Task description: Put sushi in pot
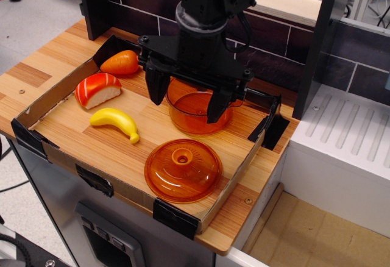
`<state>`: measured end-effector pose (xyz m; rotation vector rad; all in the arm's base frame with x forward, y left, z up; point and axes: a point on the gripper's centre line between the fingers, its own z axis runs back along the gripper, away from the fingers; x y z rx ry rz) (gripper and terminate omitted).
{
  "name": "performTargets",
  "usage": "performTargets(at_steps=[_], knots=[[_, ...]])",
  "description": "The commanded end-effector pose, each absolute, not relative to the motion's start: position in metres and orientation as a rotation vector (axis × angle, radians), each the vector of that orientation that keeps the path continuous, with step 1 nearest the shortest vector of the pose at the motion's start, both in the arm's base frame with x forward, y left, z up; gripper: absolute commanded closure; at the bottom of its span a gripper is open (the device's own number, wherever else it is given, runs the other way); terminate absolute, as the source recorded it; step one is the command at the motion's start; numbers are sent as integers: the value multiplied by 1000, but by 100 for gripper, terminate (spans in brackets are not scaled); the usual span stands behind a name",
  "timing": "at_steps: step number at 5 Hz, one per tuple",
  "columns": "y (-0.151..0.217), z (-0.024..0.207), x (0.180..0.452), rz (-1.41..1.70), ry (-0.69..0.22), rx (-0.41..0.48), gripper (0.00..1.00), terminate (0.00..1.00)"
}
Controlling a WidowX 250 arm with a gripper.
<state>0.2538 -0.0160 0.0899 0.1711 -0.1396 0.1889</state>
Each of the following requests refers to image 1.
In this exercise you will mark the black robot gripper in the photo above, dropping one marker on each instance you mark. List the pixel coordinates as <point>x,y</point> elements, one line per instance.
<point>199,55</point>

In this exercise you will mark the cardboard fence with black tape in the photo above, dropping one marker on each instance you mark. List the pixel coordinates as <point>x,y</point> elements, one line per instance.
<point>55,127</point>

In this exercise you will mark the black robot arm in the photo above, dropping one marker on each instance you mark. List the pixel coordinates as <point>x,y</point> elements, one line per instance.
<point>199,54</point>

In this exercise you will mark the black vertical post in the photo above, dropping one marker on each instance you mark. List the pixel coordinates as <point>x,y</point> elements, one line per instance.
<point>330,14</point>
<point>98,16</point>

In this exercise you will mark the salmon sushi toy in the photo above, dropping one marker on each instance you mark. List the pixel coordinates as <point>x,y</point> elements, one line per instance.
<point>96,89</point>

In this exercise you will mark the yellow toy banana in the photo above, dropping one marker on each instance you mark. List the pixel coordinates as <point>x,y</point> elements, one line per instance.
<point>118,119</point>

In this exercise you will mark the black vertical post left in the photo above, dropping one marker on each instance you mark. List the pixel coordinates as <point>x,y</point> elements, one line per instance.
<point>98,16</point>

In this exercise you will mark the black vertical post right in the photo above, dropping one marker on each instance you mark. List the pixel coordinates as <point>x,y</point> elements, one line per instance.
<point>330,14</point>

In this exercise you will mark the orange toy carrot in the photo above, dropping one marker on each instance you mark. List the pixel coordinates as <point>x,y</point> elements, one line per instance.
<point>122,63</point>

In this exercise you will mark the orange transparent pot lid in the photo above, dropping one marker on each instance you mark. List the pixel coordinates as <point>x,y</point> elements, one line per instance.
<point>183,171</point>

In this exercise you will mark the grey toy oven front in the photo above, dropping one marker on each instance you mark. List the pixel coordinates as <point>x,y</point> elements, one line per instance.
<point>110,245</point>

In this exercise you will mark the orange transparent pot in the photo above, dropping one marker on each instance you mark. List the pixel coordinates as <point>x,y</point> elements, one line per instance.
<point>188,109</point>

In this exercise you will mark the white dish drainer sink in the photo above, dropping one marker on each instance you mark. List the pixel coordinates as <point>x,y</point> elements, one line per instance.
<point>338,158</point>

